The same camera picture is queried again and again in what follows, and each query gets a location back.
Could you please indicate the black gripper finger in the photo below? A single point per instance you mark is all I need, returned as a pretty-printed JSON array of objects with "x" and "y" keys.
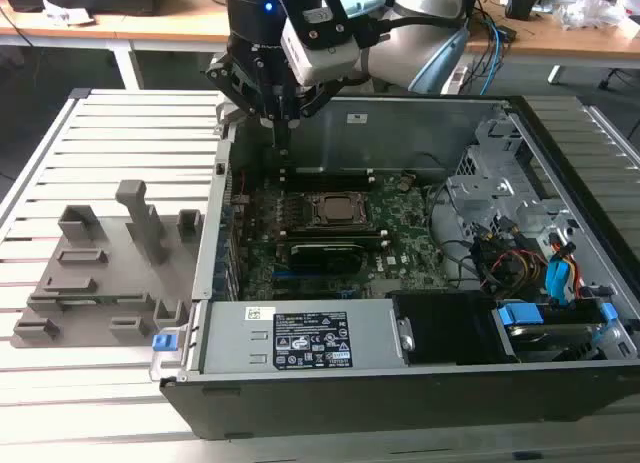
[
  {"x": 316, "y": 99},
  {"x": 240, "y": 85}
]

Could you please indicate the green RAM stick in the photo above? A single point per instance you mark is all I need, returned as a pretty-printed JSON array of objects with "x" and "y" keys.
[
  {"x": 320, "y": 171},
  {"x": 100, "y": 299}
]

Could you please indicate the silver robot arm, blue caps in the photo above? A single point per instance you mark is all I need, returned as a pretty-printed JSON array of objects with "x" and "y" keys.
[{"x": 400, "y": 55}]

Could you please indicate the wooden desk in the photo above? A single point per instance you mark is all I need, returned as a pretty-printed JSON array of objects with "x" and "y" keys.
[{"x": 150, "y": 29}]

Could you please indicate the silver CPU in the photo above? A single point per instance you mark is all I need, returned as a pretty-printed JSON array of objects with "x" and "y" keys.
[{"x": 336, "y": 206}]

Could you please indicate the CPU socket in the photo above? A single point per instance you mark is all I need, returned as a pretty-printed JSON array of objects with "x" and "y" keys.
[{"x": 363, "y": 210}]

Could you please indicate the round coin battery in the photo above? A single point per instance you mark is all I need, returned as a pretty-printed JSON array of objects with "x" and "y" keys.
[{"x": 407, "y": 184}]

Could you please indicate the white power strip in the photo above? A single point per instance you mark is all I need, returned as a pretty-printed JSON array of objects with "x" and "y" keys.
[{"x": 456, "y": 78}]

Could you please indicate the green motherboard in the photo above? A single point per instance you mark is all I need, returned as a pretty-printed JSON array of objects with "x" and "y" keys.
[{"x": 410, "y": 223}]

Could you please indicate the black graphics card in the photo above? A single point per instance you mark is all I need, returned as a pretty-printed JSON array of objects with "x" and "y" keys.
[{"x": 325, "y": 258}]

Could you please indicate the tall black box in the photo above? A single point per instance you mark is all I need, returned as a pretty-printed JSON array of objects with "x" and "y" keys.
[{"x": 473, "y": 3}]

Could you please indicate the white crumpled paper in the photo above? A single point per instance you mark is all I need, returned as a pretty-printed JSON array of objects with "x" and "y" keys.
[{"x": 65, "y": 13}]

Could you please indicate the metal drive cage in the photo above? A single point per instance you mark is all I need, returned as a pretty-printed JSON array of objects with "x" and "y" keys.
[{"x": 495, "y": 188}]

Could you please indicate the grey parts rack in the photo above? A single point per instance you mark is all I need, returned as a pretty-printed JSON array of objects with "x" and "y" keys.
[{"x": 115, "y": 273}]

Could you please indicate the small black box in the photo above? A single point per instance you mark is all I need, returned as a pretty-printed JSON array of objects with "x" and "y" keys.
[{"x": 522, "y": 5}]

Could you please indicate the grey power supply with label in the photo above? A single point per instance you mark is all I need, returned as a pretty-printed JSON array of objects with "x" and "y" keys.
[{"x": 235, "y": 343}]

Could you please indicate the black plastic shroud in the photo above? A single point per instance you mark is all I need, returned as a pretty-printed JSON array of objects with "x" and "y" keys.
[{"x": 445, "y": 328}]

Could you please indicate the blue case latch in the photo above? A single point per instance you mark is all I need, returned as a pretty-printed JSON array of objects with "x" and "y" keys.
[{"x": 164, "y": 344}]

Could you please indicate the clear plastic bag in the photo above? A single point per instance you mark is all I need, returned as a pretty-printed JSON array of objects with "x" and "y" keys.
[{"x": 590, "y": 8}]

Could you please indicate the hard disk in blue carrier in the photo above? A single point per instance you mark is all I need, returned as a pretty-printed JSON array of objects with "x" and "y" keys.
[{"x": 521, "y": 315}]

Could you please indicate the black open PC case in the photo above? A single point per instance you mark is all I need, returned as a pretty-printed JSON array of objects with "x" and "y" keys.
[{"x": 350, "y": 408}]

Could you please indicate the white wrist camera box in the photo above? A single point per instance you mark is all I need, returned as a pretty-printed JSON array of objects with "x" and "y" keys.
[{"x": 322, "y": 63}]

